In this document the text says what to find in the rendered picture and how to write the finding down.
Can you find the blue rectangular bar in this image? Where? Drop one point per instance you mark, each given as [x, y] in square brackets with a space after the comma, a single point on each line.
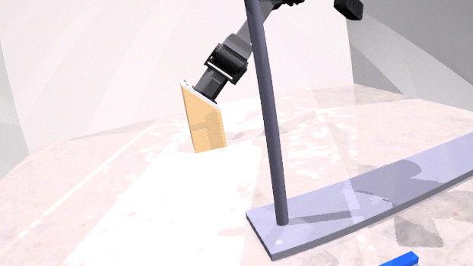
[408, 259]

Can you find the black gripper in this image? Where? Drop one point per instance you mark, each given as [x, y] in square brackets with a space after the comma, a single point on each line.
[351, 9]

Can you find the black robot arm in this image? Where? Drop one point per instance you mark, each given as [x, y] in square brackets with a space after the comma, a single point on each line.
[232, 55]

